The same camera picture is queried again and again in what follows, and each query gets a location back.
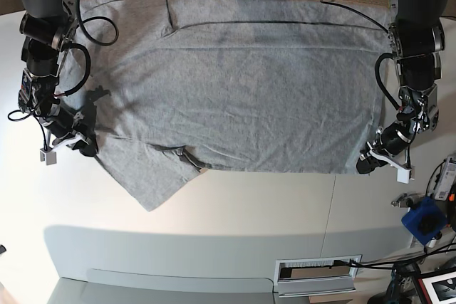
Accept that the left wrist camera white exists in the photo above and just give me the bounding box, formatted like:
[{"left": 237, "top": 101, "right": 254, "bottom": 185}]
[{"left": 396, "top": 167, "right": 415, "bottom": 184}]

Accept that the table cable grommet box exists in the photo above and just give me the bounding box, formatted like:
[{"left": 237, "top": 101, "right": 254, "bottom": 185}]
[{"left": 274, "top": 255, "right": 361, "bottom": 298}]

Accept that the framed picture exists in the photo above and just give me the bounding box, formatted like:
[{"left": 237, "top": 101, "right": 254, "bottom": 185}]
[{"left": 418, "top": 271, "right": 455, "bottom": 304}]

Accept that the grey T-shirt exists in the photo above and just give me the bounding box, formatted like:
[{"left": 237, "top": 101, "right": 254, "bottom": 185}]
[{"left": 65, "top": 0, "right": 389, "bottom": 211}]

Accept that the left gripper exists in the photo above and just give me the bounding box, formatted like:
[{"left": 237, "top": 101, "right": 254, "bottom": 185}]
[{"left": 356, "top": 122, "right": 414, "bottom": 174}]

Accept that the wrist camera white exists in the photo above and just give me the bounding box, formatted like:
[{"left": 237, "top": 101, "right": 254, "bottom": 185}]
[
  {"left": 396, "top": 167, "right": 415, "bottom": 184},
  {"left": 40, "top": 147, "right": 57, "bottom": 166}
]

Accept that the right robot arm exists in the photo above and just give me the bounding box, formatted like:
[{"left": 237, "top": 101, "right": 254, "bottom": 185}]
[{"left": 18, "top": 0, "right": 105, "bottom": 164}]

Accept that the blue plastic device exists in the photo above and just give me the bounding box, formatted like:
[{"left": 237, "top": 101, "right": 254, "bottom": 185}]
[{"left": 401, "top": 196, "right": 447, "bottom": 246}]

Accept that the white barcode power adapter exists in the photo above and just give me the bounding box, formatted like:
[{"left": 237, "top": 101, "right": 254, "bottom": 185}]
[{"left": 434, "top": 155, "right": 455, "bottom": 201}]

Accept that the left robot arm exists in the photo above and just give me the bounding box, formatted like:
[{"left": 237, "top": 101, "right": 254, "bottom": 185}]
[{"left": 356, "top": 0, "right": 448, "bottom": 179}]

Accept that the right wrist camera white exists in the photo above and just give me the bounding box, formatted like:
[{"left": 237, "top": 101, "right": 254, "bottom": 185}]
[{"left": 40, "top": 147, "right": 57, "bottom": 166}]

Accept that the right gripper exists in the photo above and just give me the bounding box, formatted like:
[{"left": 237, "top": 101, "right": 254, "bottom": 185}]
[{"left": 38, "top": 85, "right": 111, "bottom": 157}]

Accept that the metal table clamp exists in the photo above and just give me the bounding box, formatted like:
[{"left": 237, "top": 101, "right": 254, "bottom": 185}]
[{"left": 390, "top": 193, "right": 422, "bottom": 208}]

